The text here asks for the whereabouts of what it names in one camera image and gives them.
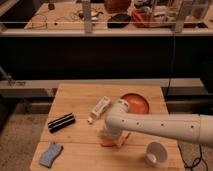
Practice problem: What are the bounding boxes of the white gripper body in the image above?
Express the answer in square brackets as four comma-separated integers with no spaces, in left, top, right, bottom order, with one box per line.
[98,127,122,140]

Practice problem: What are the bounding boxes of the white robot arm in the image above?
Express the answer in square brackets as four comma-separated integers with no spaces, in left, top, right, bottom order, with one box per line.
[103,99,213,148]

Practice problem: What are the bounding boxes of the white ceramic cup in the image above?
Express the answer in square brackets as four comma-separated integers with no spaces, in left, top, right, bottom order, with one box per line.
[145,142,168,167]

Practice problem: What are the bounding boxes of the orange plate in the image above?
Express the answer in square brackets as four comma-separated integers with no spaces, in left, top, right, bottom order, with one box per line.
[122,93,149,114]

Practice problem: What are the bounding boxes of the white tube bottle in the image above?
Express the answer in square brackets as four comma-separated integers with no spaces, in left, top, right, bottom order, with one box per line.
[87,96,111,124]

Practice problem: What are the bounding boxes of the black rectangular box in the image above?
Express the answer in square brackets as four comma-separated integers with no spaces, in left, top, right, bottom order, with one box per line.
[48,113,76,133]

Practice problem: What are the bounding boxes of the blue sponge cloth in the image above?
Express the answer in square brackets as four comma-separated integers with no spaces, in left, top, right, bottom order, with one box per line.
[39,142,63,168]

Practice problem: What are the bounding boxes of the black bowl on shelf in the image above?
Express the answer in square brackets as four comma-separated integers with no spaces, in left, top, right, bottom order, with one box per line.
[107,13,131,28]

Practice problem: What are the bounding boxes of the red container on shelf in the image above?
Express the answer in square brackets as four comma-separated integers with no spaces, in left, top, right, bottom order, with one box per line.
[131,9,150,28]

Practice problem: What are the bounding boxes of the brown round pot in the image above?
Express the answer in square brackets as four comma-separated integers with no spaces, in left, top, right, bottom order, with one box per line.
[104,0,131,13]

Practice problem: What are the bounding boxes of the black cable on floor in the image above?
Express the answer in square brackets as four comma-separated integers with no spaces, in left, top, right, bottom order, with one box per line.
[178,143,211,171]

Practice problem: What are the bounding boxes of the grey metal post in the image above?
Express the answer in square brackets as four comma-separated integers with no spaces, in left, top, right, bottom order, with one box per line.
[82,0,92,34]

